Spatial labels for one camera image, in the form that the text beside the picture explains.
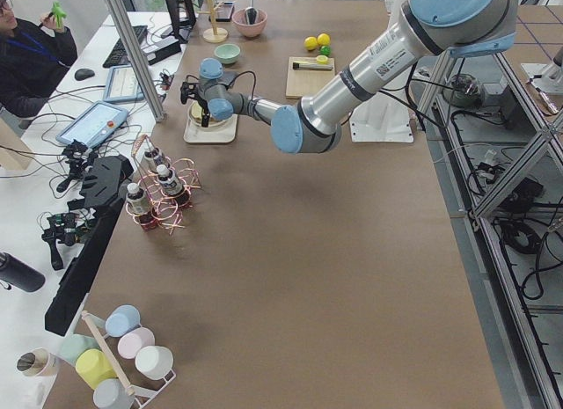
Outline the half lemon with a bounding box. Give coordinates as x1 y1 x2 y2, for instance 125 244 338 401
316 55 329 65

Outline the steel muddler black tip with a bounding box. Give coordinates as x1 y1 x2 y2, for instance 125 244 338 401
291 62 333 71

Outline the paper cup with metal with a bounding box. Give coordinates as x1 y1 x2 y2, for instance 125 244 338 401
17 347 60 376

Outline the black keyboard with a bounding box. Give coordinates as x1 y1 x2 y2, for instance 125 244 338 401
102 25 148 69

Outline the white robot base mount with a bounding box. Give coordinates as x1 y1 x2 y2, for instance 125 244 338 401
347 0 417 144

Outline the black computer mouse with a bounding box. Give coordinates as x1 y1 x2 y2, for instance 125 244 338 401
74 68 95 81

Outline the black water bottle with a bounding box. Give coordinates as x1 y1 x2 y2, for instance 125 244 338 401
1 252 45 292

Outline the tea bottle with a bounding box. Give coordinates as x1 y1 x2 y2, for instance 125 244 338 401
143 148 168 173
127 182 157 230
157 164 188 208

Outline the mint green bowl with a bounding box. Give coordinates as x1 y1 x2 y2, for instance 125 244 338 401
214 43 241 65

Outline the tea bottle right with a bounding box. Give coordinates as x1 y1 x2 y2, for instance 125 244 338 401
143 148 168 173

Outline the white cup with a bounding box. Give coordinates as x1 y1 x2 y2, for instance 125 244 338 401
135 346 173 380

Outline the cream rabbit tray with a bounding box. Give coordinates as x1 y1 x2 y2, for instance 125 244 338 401
183 100 238 144

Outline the pink cup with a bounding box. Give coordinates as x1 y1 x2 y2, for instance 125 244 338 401
117 326 155 360

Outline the aluminium frame post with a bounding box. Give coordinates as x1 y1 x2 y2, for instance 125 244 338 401
105 0 165 122

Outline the green lime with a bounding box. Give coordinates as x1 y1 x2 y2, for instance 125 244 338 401
319 45 332 56

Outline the wooden mug tree stand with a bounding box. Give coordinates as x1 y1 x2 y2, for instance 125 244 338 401
197 0 229 44

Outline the bread slice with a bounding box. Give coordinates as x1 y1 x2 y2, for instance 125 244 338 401
190 102 203 122

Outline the blue teach pendant near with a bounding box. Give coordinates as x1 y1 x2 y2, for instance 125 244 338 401
55 101 128 149

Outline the blue teach pendant far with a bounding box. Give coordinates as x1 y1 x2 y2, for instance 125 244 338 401
103 65 144 104

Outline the blue cup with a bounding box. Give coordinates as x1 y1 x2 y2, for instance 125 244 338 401
105 304 141 338

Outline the black long bar device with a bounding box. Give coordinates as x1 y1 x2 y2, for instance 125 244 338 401
44 155 134 337

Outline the yellow cup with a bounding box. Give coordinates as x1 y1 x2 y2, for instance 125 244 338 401
75 349 117 390

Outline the blue teach pendant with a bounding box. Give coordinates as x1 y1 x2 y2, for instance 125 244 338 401
55 101 128 149
103 65 144 104

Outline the seated person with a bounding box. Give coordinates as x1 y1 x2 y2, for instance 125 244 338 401
1 0 78 119

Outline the pink bowl with ice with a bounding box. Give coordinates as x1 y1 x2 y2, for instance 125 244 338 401
232 8 267 38

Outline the grey folded cloth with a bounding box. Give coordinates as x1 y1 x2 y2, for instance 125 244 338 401
221 71 238 89

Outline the metal ice scoop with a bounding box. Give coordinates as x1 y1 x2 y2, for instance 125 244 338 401
245 5 259 26

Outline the copper wire bottle rack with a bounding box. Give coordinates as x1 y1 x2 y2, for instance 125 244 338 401
125 134 201 233

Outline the tea bottle left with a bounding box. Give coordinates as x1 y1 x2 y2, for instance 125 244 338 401
127 182 157 230

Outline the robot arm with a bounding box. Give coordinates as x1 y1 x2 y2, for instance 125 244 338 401
193 0 518 154

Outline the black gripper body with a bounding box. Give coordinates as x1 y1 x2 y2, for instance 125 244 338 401
197 91 210 114

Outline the tea bottle front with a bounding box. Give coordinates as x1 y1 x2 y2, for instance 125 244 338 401
157 164 188 208

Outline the grey cup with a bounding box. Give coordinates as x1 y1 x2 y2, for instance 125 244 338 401
93 378 135 409

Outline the green cup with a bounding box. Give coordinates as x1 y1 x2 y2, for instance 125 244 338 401
58 333 99 366

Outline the wooden cutting board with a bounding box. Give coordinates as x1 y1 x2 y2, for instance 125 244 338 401
285 56 335 99

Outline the whole lemon upper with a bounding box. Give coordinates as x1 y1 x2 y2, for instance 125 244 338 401
317 33 331 47

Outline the white cup rack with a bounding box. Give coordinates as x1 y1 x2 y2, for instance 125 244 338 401
81 310 177 408

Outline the white round plate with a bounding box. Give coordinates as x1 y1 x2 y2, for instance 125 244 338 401
189 101 226 128

